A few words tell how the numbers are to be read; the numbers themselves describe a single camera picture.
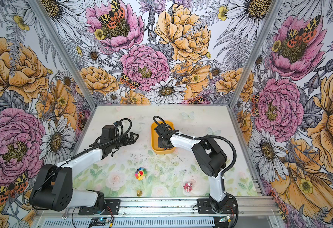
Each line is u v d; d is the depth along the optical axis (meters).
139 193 0.77
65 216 0.72
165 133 0.76
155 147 0.91
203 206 0.74
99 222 0.71
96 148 0.61
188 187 0.77
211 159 0.51
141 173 0.84
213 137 0.53
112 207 0.73
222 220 0.72
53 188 0.43
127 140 0.79
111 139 0.71
